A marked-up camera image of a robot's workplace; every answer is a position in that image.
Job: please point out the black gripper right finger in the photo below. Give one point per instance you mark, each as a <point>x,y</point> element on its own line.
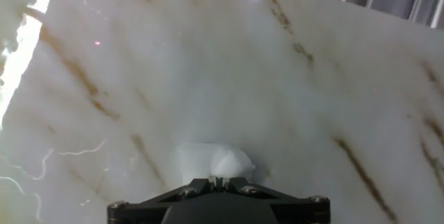
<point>301,213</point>

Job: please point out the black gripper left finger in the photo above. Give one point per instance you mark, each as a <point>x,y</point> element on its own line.
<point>138,213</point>

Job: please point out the white marble pattern board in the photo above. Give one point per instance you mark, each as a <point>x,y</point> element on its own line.
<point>208,78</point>

